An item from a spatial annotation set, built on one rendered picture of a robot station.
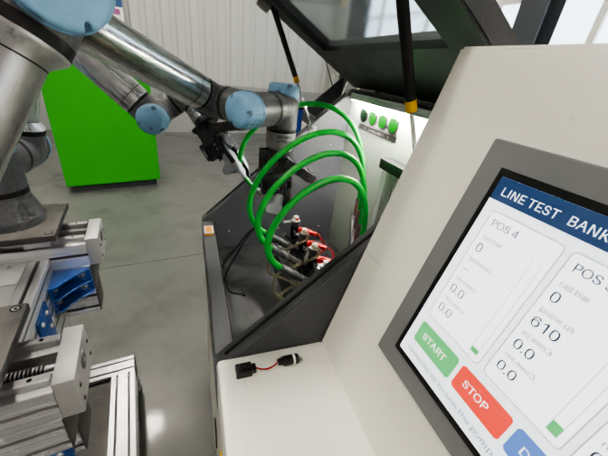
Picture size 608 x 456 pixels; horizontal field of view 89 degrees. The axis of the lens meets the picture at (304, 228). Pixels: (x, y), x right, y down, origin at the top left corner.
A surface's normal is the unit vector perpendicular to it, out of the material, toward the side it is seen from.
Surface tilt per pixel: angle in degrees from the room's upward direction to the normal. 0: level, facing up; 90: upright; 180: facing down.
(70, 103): 90
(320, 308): 90
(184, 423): 0
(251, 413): 0
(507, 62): 76
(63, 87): 90
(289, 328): 90
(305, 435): 0
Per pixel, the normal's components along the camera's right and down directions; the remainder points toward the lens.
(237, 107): -0.56, 0.33
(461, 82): -0.89, -0.15
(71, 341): 0.11, -0.88
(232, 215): 0.32, 0.47
